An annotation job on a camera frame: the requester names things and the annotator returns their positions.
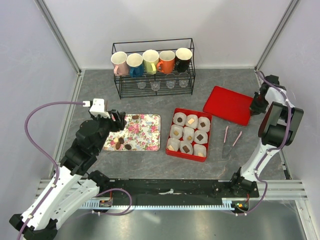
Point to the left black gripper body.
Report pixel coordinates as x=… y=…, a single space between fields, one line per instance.
x=107 y=125

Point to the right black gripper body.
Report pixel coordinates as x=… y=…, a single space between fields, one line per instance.
x=259 y=104

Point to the red box lid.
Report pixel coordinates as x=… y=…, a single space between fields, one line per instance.
x=229 y=105

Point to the floral serving tray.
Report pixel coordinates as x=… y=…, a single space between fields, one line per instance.
x=142 y=132

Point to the white bar chocolate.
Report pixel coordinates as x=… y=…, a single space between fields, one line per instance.
x=169 y=147

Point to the pink-tipped metal tongs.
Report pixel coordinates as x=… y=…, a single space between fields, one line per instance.
x=230 y=139

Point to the dark square chocolate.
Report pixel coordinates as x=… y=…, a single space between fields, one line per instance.
x=200 y=137

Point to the red chocolate box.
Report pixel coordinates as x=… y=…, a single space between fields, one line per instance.
x=201 y=126

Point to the brown rectangular chocolate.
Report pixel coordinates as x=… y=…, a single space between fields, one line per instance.
x=186 y=149

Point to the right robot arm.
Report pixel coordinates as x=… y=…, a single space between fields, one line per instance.
x=277 y=130

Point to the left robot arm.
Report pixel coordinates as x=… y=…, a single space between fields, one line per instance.
x=53 y=207

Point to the brown oval chocolate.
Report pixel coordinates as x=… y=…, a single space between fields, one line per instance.
x=121 y=140

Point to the dark oval chocolate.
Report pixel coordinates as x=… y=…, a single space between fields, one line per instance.
x=128 y=147

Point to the clear glass cup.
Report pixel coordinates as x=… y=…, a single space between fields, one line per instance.
x=141 y=84
x=183 y=83
x=170 y=84
x=155 y=85

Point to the blue mug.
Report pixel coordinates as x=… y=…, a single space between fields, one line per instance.
x=135 y=62

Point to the pink mug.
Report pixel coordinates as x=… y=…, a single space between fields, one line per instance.
x=119 y=62

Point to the yellow-green mug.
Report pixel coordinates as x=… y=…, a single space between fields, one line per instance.
x=150 y=60

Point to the orange mug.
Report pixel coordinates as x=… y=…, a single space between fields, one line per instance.
x=166 y=62

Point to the black and red mug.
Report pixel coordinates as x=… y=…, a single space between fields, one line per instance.
x=183 y=57

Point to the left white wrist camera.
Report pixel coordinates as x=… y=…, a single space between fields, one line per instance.
x=97 y=107

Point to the black wire mug rack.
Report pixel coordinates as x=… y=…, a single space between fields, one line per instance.
x=127 y=86

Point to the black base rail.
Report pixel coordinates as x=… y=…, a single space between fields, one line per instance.
x=177 y=192

